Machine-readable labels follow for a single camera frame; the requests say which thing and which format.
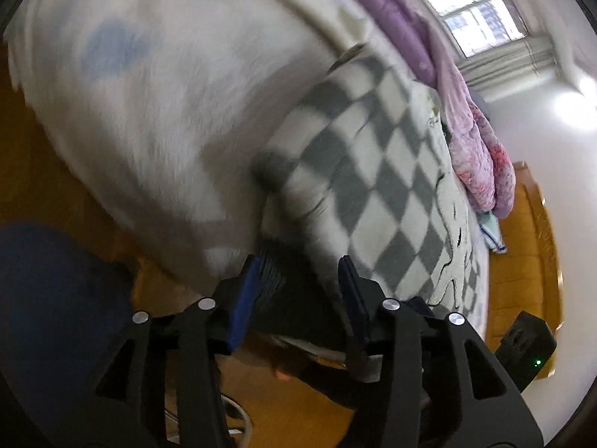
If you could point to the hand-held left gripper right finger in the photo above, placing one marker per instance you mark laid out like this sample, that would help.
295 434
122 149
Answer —
353 298

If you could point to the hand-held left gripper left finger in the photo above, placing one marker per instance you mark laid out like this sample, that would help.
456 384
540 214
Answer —
243 301

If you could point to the grey white checkered blanket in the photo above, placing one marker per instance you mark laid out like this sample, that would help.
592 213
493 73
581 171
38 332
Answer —
373 186

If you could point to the wooden headboard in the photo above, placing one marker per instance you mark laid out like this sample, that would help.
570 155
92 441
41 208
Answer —
522 252

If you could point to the blue striped pillow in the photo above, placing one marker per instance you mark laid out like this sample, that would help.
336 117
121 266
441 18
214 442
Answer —
492 233

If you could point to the person's blue trouser leg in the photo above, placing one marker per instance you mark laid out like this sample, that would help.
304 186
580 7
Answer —
51 317

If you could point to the purple floral quilt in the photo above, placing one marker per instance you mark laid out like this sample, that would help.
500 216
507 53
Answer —
457 116

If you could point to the white fluffy blanket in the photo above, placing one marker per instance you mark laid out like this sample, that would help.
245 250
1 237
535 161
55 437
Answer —
163 102

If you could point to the beige grey curtain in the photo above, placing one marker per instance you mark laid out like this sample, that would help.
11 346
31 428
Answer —
513 63

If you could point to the barred window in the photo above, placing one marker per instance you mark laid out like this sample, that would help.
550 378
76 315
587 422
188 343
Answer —
471 4

